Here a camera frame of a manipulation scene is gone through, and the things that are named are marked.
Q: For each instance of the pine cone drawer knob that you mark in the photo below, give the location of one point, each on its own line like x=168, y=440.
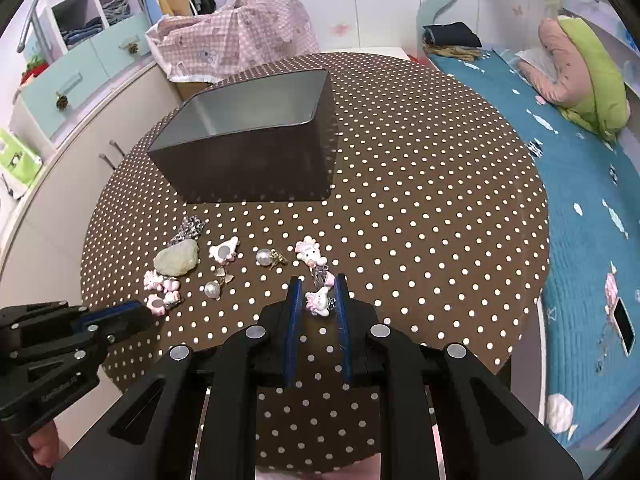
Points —
x=132, y=47
x=62, y=101

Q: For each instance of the large mint drawer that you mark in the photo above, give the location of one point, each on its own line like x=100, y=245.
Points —
x=60, y=85

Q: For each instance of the grey metal rail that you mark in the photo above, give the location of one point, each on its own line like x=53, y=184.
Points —
x=32, y=15

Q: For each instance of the folded light jeans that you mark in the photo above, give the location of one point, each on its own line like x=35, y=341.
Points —
x=117, y=10

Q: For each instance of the dark folded clothes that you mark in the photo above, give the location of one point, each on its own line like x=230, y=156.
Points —
x=450, y=35

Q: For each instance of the green package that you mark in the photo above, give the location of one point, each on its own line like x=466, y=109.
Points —
x=17, y=160

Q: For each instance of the small mint drawer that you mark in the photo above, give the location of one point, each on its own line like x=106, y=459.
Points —
x=120, y=40

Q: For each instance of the pink white cat charm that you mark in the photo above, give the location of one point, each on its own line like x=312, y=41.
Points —
x=318, y=301
x=307, y=251

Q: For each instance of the silver metal tin box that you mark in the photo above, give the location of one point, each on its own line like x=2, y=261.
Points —
x=250, y=160

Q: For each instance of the pink pillow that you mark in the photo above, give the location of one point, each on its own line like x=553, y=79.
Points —
x=555, y=70

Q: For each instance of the round polka dot table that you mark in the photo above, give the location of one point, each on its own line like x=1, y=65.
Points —
x=425, y=185

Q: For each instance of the white triangle charm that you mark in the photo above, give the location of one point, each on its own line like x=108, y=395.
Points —
x=223, y=251

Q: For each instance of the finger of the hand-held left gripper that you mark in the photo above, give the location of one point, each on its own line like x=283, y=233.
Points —
x=127, y=325
x=100, y=314

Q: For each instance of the black phone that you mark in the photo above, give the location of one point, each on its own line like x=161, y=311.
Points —
x=622, y=325

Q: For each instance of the red plush toy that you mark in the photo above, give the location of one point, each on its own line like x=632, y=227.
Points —
x=34, y=67

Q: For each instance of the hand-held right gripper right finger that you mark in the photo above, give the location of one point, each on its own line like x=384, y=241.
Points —
x=344, y=330

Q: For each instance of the white patterned pillow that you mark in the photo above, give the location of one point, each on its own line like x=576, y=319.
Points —
x=532, y=62

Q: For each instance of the small silver clip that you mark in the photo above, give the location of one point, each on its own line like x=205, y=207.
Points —
x=320, y=275

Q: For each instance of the pearl earring with gold clasp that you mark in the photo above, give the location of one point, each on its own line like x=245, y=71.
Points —
x=212, y=289
x=263, y=257

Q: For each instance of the green quilt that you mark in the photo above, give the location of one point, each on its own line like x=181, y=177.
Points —
x=600, y=80

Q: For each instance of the teal printed bed sheet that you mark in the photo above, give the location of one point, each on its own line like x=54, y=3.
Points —
x=575, y=185

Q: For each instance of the pink round charm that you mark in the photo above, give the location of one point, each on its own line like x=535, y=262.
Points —
x=156, y=304

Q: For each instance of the cardboard box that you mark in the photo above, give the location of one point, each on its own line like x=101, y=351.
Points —
x=192, y=90

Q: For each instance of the person's left hand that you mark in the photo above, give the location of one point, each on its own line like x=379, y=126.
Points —
x=42, y=447

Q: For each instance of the pink checked cloth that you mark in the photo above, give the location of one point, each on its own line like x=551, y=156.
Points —
x=240, y=35

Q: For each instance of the tan folded clothes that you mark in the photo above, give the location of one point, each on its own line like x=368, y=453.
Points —
x=455, y=52

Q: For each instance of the pale green jade stone pendant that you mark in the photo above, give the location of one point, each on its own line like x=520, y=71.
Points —
x=176, y=262

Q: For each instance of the pink flower charm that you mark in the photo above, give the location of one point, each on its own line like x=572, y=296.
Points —
x=150, y=279
x=171, y=285

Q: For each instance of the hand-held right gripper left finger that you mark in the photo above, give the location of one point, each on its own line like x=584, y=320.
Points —
x=294, y=330

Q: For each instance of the beige cabinet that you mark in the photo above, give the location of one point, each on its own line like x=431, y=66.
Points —
x=75, y=160

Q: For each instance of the folded dark jeans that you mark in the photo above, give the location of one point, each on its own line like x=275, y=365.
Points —
x=82, y=32

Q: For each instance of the red stool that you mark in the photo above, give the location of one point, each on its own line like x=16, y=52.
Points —
x=415, y=58

